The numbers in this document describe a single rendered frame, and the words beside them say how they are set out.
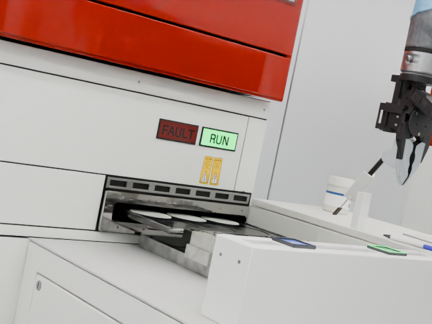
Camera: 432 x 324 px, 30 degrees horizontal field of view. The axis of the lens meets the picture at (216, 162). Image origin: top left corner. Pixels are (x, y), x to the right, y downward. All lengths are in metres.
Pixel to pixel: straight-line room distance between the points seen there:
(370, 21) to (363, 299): 3.23
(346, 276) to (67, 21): 0.76
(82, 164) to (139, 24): 0.33
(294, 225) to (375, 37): 2.78
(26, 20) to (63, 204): 0.42
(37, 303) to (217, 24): 0.75
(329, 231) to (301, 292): 0.54
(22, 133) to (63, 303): 0.37
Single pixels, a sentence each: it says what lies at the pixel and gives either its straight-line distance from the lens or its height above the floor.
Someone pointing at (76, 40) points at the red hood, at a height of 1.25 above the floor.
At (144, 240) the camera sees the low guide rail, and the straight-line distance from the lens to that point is 1.88.
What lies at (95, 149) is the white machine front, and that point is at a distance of 1.82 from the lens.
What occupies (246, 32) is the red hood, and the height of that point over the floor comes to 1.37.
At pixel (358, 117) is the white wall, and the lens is 4.62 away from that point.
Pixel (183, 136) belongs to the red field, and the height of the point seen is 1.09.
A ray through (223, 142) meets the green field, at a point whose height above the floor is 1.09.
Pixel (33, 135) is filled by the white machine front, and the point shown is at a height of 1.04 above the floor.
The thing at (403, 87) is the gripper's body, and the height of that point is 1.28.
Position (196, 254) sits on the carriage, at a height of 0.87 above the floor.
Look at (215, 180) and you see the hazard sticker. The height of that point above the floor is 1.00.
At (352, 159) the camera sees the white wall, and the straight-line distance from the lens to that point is 4.64.
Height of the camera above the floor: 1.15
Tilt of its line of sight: 3 degrees down
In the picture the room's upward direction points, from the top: 11 degrees clockwise
